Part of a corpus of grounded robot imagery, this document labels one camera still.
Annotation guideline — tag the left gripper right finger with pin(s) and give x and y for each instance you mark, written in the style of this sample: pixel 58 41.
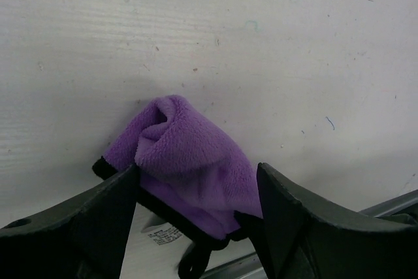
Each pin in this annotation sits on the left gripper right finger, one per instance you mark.
pixel 290 211

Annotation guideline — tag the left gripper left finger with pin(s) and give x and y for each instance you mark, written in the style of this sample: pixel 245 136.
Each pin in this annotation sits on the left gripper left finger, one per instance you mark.
pixel 82 237

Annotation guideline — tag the purple and grey towel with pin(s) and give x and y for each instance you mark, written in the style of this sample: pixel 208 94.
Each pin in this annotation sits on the purple and grey towel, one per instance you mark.
pixel 191 174

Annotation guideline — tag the aluminium mounting rail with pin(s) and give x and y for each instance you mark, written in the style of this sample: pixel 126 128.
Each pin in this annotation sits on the aluminium mounting rail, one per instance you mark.
pixel 337 254

